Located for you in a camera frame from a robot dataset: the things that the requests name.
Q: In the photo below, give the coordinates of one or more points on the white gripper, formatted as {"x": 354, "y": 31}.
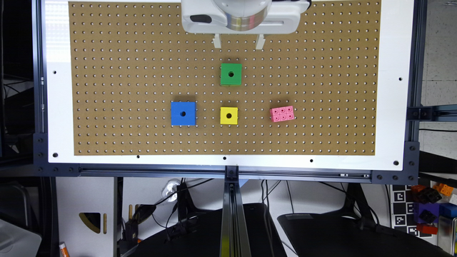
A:
{"x": 241, "y": 17}

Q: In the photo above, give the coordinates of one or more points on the pink studded block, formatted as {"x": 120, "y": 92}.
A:
{"x": 284, "y": 113}

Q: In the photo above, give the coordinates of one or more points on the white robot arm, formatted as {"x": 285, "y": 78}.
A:
{"x": 259, "y": 17}

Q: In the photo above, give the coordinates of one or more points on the green cube block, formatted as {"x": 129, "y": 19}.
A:
{"x": 231, "y": 74}

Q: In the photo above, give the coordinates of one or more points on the yellow cube block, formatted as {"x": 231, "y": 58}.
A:
{"x": 229, "y": 115}

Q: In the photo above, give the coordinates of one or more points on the blue cube block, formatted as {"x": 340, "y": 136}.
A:
{"x": 183, "y": 113}

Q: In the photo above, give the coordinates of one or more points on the brown pegboard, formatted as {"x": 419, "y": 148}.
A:
{"x": 129, "y": 61}

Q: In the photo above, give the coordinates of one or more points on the white table board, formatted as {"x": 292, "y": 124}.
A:
{"x": 391, "y": 107}

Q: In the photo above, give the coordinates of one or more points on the black chair left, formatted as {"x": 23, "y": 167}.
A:
{"x": 201, "y": 236}

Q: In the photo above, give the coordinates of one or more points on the black chair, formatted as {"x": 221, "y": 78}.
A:
{"x": 323, "y": 235}
{"x": 201, "y": 236}

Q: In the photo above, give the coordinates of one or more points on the aluminium centre leg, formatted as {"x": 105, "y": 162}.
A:
{"x": 234, "y": 234}

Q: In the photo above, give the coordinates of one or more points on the black chair right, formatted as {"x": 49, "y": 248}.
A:
{"x": 323, "y": 235}

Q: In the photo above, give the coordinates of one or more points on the black white marker sheet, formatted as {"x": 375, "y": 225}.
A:
{"x": 402, "y": 209}

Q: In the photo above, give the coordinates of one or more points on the white cabinet panel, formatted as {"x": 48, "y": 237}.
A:
{"x": 87, "y": 215}

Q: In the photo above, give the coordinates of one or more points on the bin of coloured blocks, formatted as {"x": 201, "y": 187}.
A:
{"x": 434, "y": 211}

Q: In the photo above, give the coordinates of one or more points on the orange tube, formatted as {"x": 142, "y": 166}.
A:
{"x": 63, "y": 250}

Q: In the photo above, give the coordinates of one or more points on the grey box corner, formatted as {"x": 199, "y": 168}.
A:
{"x": 18, "y": 242}

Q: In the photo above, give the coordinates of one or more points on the dark aluminium table frame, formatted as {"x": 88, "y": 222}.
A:
{"x": 39, "y": 150}

